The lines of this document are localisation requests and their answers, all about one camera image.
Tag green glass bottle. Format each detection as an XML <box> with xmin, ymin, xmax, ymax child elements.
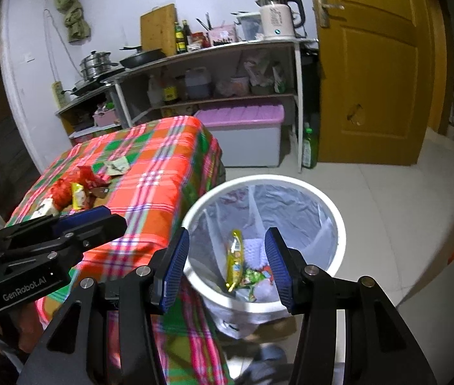
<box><xmin>175</xmin><ymin>22</ymin><xmax>187</xmax><ymax>54</ymax></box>

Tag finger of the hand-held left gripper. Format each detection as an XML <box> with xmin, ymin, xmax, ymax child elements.
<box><xmin>0</xmin><ymin>216</ymin><xmax>128</xmax><ymax>267</ymax></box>
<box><xmin>0</xmin><ymin>205</ymin><xmax>111</xmax><ymax>249</ymax></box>

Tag wooden cutting board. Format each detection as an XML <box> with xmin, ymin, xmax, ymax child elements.
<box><xmin>141</xmin><ymin>4</ymin><xmax>178</xmax><ymax>57</ymax></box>

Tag dark sauce bottle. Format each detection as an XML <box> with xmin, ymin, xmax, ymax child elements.
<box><xmin>163</xmin><ymin>74</ymin><xmax>178</xmax><ymax>105</ymax></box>

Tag green snack wrapper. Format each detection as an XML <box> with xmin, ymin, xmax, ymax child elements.
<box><xmin>243</xmin><ymin>270</ymin><xmax>268</xmax><ymax>288</ymax></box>

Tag wooden door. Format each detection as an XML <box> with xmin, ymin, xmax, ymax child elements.
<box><xmin>305</xmin><ymin>0</ymin><xmax>436</xmax><ymax>167</ymax></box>

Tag purple lid storage box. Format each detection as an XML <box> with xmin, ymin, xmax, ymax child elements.
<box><xmin>194</xmin><ymin>103</ymin><xmax>285</xmax><ymax>168</ymax></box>

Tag pink utensil holder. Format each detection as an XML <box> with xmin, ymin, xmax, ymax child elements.
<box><xmin>209</xmin><ymin>24</ymin><xmax>239</xmax><ymax>46</ymax></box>

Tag white electric kettle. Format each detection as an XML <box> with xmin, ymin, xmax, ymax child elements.
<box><xmin>256</xmin><ymin>0</ymin><xmax>305</xmax><ymax>41</ymax></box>

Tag white plastic bottle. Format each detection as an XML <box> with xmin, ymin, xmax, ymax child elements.
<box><xmin>148</xmin><ymin>74</ymin><xmax>164</xmax><ymax>107</ymax></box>

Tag black frying pan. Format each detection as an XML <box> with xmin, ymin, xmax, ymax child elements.
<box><xmin>119</xmin><ymin>45</ymin><xmax>167</xmax><ymax>69</ymax></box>

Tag steel steamer pot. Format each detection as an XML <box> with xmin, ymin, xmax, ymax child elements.
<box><xmin>80</xmin><ymin>51</ymin><xmax>119</xmax><ymax>80</ymax></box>

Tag grey oil jug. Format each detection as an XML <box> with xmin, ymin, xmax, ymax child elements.
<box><xmin>184</xmin><ymin>67</ymin><xmax>212</xmax><ymax>99</ymax></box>

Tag small yellow green wrapper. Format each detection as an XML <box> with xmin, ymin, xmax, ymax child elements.
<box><xmin>70</xmin><ymin>182</ymin><xmax>87</xmax><ymax>209</ymax></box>

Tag plaid tablecloth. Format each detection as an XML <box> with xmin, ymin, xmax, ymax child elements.
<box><xmin>5</xmin><ymin>115</ymin><xmax>237</xmax><ymax>385</ymax></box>

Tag clear plastic cup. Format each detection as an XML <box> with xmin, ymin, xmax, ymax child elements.
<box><xmin>251</xmin><ymin>280</ymin><xmax>280</xmax><ymax>302</ymax></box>

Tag brown cardboard box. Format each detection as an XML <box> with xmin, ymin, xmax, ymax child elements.
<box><xmin>251</xmin><ymin>317</ymin><xmax>304</xmax><ymax>346</ymax></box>

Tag white shelf unit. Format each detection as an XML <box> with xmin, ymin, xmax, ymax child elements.
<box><xmin>56</xmin><ymin>38</ymin><xmax>318</xmax><ymax>173</ymax></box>

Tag clear plastic container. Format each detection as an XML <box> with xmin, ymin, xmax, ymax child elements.
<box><xmin>237</xmin><ymin>11</ymin><xmax>263</xmax><ymax>41</ymax></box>

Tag metal door handle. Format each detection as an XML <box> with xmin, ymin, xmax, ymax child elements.
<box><xmin>316</xmin><ymin>0</ymin><xmax>345</xmax><ymax>29</ymax></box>

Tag white plastic bin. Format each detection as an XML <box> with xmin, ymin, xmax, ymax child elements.
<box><xmin>181</xmin><ymin>174</ymin><xmax>347</xmax><ymax>325</ymax></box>

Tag black induction cooker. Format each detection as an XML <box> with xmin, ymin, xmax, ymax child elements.
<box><xmin>64</xmin><ymin>73</ymin><xmax>125</xmax><ymax>95</ymax></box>

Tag green hanging cloth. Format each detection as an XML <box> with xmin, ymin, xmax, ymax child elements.
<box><xmin>52</xmin><ymin>0</ymin><xmax>91</xmax><ymax>43</ymax></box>

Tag white snack packet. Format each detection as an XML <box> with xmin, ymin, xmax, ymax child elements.
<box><xmin>36</xmin><ymin>197</ymin><xmax>60</xmax><ymax>218</ymax></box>

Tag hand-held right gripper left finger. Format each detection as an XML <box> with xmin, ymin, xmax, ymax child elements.
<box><xmin>16</xmin><ymin>227</ymin><xmax>191</xmax><ymax>385</ymax></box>

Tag purple foam fruit net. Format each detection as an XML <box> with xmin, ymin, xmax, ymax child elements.
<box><xmin>242</xmin><ymin>237</ymin><xmax>270</xmax><ymax>269</ymax></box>

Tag yellow snack wrapper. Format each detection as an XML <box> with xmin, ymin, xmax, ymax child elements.
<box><xmin>227</xmin><ymin>230</ymin><xmax>245</xmax><ymax>293</ymax></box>

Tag green plastic bottle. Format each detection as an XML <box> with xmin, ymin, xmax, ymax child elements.
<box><xmin>301</xmin><ymin>126</ymin><xmax>319</xmax><ymax>169</ymax></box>

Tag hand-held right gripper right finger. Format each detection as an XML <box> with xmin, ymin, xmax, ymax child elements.
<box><xmin>264</xmin><ymin>227</ymin><xmax>438</xmax><ymax>385</ymax></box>

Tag crumpled plastic bags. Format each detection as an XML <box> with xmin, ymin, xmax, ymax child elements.
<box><xmin>243</xmin><ymin>50</ymin><xmax>292</xmax><ymax>95</ymax></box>

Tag pink basket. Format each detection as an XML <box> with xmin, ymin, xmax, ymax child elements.
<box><xmin>92</xmin><ymin>104</ymin><xmax>121</xmax><ymax>127</ymax></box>

